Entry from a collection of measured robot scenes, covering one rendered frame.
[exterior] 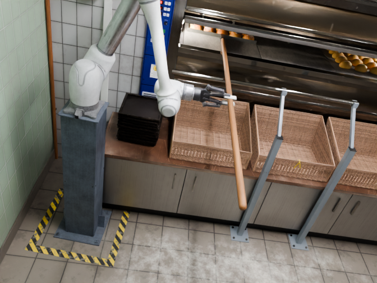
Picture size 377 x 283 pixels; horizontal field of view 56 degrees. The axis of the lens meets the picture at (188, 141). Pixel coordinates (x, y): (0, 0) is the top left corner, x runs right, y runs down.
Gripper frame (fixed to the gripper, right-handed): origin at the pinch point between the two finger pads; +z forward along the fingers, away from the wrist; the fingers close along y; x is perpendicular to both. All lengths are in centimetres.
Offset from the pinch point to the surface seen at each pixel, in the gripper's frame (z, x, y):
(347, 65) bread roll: 97, -83, -2
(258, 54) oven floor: 27, -79, 1
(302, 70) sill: 59, -67, 2
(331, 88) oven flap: 86, -69, 13
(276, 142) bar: 37.7, -7.0, 26.9
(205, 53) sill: -13, -66, 3
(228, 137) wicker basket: 18, -52, 60
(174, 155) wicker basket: -23, -17, 59
